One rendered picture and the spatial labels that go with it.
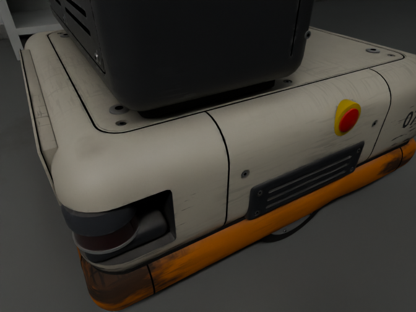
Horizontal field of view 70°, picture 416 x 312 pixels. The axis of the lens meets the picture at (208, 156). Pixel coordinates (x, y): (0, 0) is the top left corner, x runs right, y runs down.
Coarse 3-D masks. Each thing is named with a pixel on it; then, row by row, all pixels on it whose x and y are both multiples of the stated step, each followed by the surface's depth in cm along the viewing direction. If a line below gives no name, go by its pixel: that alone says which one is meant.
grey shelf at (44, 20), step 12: (0, 0) 123; (12, 0) 159; (24, 0) 161; (36, 0) 164; (0, 12) 125; (12, 12) 160; (24, 12) 160; (36, 12) 160; (48, 12) 160; (12, 24) 129; (24, 24) 137; (36, 24) 137; (48, 24) 137; (12, 36) 131
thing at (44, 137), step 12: (24, 60) 54; (24, 72) 49; (36, 72) 49; (36, 84) 45; (36, 96) 42; (36, 108) 38; (36, 120) 36; (48, 120) 36; (36, 132) 34; (48, 132) 34; (36, 144) 32; (48, 144) 32; (48, 156) 31; (48, 168) 32; (60, 204) 35
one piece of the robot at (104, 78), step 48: (48, 0) 59; (96, 0) 24; (144, 0) 24; (192, 0) 26; (240, 0) 29; (288, 0) 31; (96, 48) 30; (144, 48) 26; (192, 48) 29; (240, 48) 31; (288, 48) 35; (144, 96) 29; (192, 96) 32
